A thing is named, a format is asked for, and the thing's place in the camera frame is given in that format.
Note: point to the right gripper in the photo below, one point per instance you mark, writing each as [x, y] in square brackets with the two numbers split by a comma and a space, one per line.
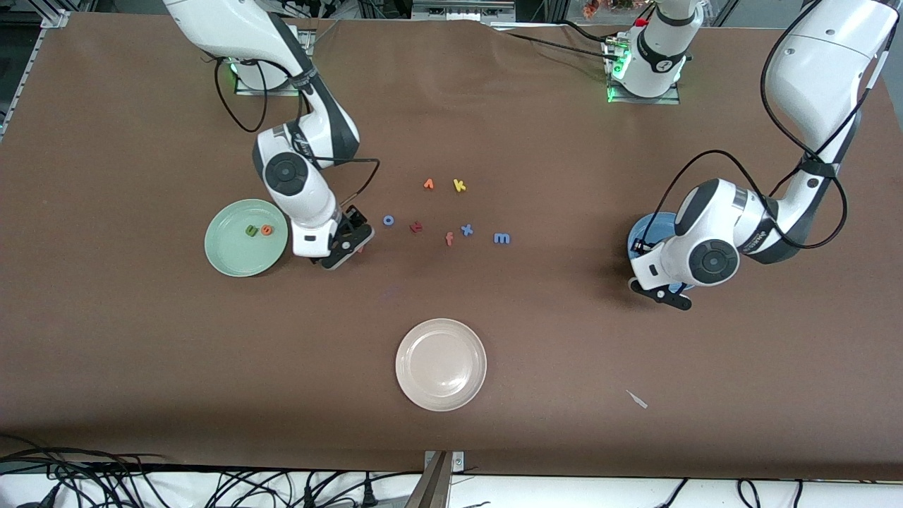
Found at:
[352, 224]

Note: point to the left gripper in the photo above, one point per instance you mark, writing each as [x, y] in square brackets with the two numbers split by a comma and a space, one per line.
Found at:
[640, 250]

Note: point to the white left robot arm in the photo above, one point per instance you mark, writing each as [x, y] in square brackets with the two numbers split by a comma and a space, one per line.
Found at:
[734, 226]

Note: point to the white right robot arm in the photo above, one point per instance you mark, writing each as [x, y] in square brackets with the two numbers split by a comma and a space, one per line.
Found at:
[296, 190]

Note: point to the blue plate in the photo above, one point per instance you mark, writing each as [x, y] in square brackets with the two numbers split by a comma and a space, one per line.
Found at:
[645, 229]

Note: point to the small white paper scrap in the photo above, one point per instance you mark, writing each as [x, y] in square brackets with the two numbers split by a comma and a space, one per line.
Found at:
[638, 401]

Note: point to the green plate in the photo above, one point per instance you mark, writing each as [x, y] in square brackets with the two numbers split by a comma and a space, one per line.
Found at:
[240, 254]

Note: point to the blue foam letter m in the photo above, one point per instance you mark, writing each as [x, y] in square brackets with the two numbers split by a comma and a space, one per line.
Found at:
[501, 235]

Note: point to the beige plate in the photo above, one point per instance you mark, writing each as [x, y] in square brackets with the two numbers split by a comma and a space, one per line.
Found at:
[441, 365]

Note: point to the brown table cover sheet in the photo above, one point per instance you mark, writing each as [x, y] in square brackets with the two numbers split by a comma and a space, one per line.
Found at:
[451, 106]

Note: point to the grey metal box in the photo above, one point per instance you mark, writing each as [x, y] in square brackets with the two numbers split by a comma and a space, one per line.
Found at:
[462, 10]

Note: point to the black power plug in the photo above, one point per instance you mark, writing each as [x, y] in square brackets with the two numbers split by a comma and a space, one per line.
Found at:
[368, 496]
[308, 497]

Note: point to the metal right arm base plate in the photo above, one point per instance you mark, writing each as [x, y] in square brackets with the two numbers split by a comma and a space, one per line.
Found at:
[243, 88]

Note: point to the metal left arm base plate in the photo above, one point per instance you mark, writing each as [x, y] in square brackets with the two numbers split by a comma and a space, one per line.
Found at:
[645, 101]

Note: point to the silver metal bracket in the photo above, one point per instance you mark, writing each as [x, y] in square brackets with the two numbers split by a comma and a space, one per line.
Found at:
[458, 462]

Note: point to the dark metal mount post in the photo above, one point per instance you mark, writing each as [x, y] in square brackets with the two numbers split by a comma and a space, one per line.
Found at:
[430, 490]

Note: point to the aluminium frame profile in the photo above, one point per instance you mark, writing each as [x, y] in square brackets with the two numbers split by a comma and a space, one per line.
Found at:
[55, 19]

